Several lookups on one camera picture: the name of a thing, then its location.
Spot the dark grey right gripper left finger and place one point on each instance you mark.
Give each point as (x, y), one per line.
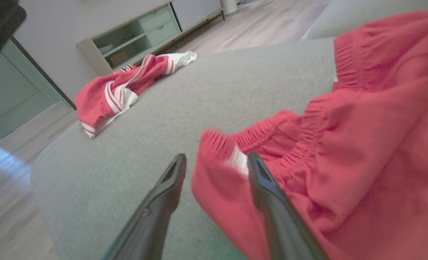
(152, 216)

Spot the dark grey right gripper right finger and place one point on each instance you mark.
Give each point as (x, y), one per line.
(279, 220)

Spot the red jersey with white stripes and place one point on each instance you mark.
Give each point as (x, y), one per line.
(98, 101)

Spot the pale green door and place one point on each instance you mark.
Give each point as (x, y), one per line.
(11, 90)

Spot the plain red shorts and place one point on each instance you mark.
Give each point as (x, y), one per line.
(362, 162)

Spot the stack of white dishes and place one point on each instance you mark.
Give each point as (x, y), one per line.
(105, 48)

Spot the small brown box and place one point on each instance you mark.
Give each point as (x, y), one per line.
(118, 58)

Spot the grey fabric sofa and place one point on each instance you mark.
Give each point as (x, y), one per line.
(199, 90)

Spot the pale green TV cabinet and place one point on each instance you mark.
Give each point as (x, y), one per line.
(159, 30)

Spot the white ribbed basket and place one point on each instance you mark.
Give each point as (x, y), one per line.
(229, 6)

